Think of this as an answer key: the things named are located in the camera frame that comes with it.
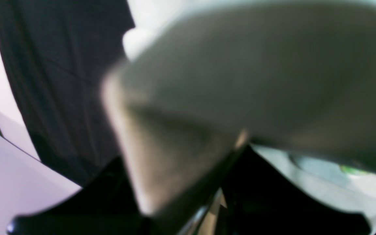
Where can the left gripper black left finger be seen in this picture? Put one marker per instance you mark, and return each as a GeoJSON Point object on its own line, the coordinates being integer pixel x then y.
{"type": "Point", "coordinates": [105, 206]}

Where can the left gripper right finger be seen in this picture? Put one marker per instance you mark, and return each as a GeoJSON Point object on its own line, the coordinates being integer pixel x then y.
{"type": "Point", "coordinates": [272, 192]}

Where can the light green T-shirt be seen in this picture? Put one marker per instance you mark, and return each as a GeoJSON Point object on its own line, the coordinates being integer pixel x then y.
{"type": "Point", "coordinates": [294, 75]}

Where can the white chair left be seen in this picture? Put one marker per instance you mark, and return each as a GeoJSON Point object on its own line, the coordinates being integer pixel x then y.
{"type": "Point", "coordinates": [26, 185]}

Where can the black table cloth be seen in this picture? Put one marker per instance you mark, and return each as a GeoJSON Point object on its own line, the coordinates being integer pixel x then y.
{"type": "Point", "coordinates": [55, 54]}

